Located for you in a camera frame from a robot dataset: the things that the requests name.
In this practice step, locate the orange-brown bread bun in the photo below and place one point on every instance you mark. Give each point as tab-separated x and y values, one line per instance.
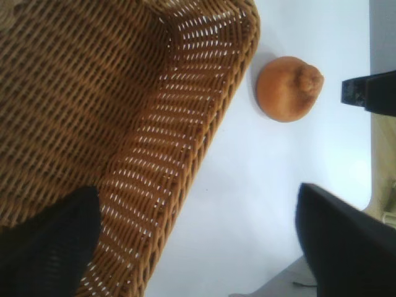
284	92

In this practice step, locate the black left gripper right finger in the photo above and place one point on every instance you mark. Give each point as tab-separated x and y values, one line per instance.
349	256

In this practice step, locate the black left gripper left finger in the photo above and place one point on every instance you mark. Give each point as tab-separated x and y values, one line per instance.
43	256

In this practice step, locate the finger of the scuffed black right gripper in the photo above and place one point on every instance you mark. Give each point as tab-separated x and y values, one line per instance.
380	92

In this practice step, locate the brown woven wicker basket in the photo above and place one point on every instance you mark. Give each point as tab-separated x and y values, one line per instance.
92	92

